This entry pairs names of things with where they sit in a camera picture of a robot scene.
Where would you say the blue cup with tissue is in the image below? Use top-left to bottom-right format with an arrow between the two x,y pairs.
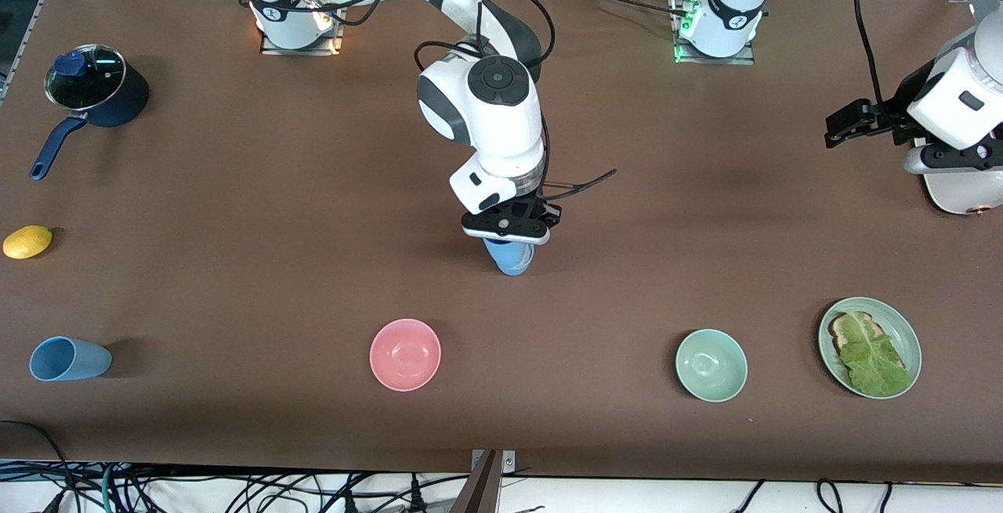
492,251 -> 535,277

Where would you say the white toaster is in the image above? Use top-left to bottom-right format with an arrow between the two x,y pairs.
923,171 -> 1003,216

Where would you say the pink bowl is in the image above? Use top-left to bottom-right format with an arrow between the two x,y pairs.
369,318 -> 442,392

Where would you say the toast slice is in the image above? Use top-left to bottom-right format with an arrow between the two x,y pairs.
828,311 -> 890,356

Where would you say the green plate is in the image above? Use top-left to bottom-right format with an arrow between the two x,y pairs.
818,297 -> 922,400

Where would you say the green lettuce leaf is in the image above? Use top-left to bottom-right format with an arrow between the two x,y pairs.
840,311 -> 914,398

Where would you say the green bowl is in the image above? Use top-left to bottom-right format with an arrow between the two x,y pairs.
675,329 -> 748,403

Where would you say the dark angled bar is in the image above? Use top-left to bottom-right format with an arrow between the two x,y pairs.
449,450 -> 504,513

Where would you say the dark blue saucepan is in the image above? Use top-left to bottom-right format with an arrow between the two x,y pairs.
30,67 -> 150,182

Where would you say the glass pan lid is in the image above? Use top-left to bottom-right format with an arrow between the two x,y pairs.
44,44 -> 127,111

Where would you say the yellow lemon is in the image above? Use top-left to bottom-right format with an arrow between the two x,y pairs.
2,225 -> 53,260

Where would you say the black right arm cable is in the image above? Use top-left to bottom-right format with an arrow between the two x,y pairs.
210,0 -> 620,204

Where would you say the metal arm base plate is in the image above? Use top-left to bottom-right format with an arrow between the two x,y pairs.
260,4 -> 344,56
672,0 -> 755,66

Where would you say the metal table edge bracket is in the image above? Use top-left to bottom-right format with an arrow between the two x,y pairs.
470,450 -> 517,475

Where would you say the black cable on table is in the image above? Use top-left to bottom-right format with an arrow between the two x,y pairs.
0,420 -> 75,498

